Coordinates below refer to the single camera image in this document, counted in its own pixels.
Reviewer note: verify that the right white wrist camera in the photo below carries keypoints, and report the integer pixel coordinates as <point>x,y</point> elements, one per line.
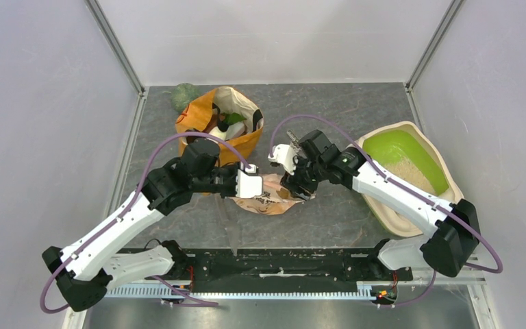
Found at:
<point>285,156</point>

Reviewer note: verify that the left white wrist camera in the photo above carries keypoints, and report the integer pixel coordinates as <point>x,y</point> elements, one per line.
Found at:
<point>249,183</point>

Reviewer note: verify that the grey bag sealing clip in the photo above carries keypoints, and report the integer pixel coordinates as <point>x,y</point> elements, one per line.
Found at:
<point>294,141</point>

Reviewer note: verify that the green round vegetable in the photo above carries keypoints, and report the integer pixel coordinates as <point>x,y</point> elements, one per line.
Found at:
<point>182,94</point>

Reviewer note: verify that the beige green litter box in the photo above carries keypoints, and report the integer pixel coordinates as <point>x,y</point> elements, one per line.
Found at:
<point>405,150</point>

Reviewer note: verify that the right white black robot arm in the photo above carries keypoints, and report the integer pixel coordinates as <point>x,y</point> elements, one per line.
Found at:
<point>445,243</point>

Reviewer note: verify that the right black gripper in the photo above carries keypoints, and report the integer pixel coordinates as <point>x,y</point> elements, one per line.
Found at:
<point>292,182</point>

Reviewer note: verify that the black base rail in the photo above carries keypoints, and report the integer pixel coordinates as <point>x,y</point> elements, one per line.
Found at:
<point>281,270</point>

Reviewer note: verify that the orange paper bag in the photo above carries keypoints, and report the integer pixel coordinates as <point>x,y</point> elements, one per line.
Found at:
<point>207,111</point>

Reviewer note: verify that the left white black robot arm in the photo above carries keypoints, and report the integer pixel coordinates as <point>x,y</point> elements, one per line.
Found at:
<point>86,270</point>

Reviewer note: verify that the white bottle in bag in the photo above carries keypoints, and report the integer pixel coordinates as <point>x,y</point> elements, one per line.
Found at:
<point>232,132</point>

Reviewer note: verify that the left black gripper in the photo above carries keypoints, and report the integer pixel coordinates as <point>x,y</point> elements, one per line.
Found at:
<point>234,169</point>

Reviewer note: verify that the pink cat litter bag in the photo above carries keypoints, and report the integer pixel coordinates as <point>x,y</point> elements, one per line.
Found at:
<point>274,200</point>

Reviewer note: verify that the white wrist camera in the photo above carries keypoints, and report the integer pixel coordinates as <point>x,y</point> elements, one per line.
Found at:
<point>285,156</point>
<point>249,183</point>

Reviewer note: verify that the green leaf in bag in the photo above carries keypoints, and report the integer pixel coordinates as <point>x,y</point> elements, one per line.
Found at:
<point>233,118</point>

